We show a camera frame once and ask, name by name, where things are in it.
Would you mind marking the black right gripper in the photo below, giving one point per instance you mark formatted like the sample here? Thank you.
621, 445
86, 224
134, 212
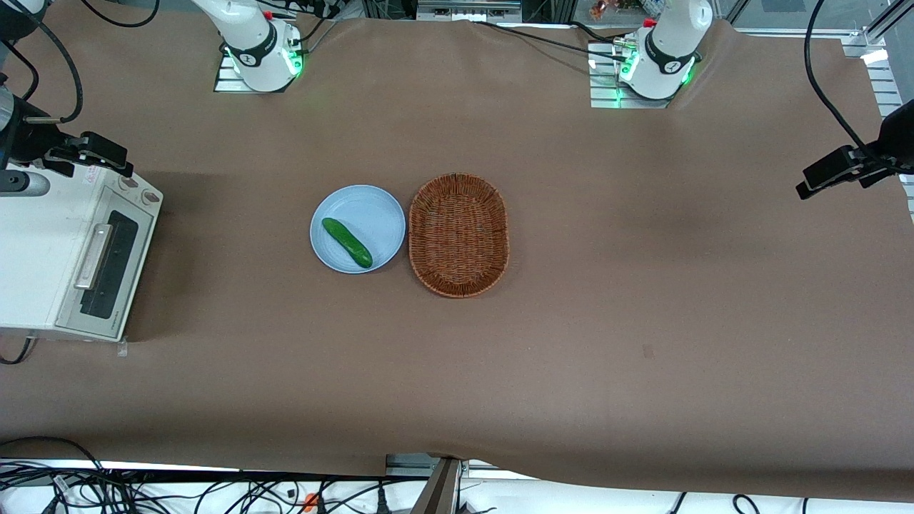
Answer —
30, 140

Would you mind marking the aluminium frame rail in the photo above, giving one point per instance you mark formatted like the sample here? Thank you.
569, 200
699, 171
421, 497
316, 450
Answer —
885, 78

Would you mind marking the round oven knob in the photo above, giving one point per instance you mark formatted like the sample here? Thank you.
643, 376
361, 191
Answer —
152, 197
129, 183

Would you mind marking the white toaster oven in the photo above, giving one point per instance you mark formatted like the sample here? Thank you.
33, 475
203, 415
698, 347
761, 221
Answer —
36, 250

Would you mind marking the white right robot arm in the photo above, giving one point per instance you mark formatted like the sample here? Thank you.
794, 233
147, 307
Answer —
257, 50

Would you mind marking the orange plug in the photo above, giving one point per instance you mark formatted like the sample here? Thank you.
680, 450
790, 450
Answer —
309, 502

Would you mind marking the aluminium profile bar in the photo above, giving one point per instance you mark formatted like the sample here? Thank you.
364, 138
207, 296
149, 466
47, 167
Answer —
468, 8

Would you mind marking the green cucumber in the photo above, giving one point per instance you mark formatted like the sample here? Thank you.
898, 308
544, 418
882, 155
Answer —
347, 243

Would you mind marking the grey camera stand post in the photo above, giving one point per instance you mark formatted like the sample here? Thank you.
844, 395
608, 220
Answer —
435, 489

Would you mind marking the aluminium arm base plate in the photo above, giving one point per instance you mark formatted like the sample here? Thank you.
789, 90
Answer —
223, 80
603, 86

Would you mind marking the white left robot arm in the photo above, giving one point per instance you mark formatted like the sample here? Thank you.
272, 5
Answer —
668, 53

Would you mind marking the light blue plate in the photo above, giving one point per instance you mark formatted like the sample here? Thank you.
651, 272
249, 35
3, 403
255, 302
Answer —
371, 214

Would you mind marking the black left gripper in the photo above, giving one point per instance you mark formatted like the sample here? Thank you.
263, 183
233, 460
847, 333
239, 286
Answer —
897, 140

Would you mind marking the brown table cover sheet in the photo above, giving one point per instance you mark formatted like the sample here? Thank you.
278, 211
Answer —
571, 371

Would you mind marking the brown wicker basket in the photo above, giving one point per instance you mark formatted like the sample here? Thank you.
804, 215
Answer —
458, 235

